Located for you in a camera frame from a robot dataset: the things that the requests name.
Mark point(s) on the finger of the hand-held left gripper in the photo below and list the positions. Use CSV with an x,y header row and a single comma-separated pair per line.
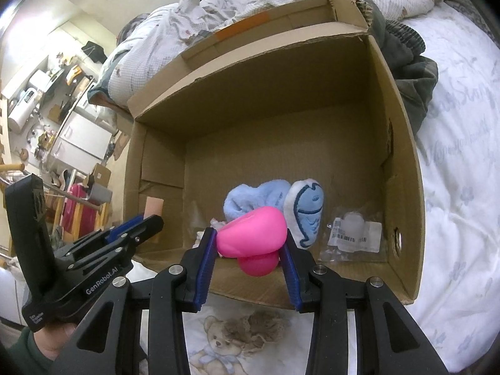
x,y
144,232
123,226

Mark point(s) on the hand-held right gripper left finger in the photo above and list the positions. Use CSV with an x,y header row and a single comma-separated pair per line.
x,y
205,269

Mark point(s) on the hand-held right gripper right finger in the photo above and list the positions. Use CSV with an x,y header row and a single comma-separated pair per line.
x,y
291,277

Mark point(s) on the peach soft tube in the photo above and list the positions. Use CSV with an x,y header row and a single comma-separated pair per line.
x,y
153,208

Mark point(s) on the pink heart soft toy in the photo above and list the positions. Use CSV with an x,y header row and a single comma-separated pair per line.
x,y
250,234

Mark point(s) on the white fish plush toy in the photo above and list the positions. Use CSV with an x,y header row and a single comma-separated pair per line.
x,y
304,211

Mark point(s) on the clear plastic packet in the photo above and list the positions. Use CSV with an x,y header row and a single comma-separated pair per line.
x,y
351,230

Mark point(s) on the brown cardboard box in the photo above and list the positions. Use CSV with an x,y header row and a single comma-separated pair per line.
x,y
273,144

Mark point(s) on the person's left forearm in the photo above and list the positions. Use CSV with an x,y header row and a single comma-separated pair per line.
x,y
23,355

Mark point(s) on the person's left hand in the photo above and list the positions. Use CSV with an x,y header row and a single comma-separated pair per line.
x,y
54,338

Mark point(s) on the pink plastic bin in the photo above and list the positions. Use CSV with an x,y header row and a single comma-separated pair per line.
x,y
76,207

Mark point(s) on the small cardboard box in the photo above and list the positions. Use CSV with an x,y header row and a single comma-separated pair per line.
x,y
100,175

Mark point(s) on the white cabinet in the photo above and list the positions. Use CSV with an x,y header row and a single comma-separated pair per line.
x,y
82,136

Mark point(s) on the white kitchen appliance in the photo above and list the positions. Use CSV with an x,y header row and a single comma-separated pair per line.
x,y
23,103

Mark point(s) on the black hanging garment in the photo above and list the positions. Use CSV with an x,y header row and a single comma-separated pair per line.
x,y
93,54

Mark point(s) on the white patterned quilt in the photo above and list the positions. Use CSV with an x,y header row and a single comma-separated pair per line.
x,y
156,35

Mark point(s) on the dark grey jacket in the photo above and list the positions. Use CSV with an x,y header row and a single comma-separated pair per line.
x,y
406,70

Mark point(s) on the wooden bed frame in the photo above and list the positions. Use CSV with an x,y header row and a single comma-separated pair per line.
x,y
123,132

